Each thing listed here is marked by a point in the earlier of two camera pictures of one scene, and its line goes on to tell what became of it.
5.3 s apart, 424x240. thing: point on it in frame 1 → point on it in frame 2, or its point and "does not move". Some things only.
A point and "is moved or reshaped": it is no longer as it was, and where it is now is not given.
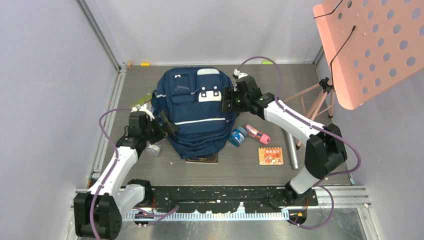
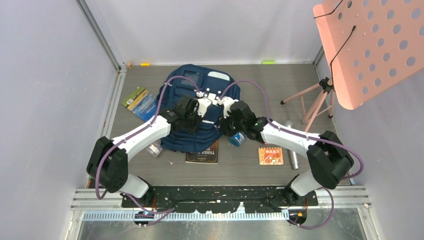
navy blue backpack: (193, 97) is moved or reshaped
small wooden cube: (130, 65) does not move
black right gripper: (227, 95) → (224, 128)
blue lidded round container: (237, 135) does not move
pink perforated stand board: (371, 45) does not move
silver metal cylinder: (293, 147) does not move
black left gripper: (161, 134) → (192, 129)
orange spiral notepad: (270, 156) does not move
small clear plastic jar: (153, 149) does not move
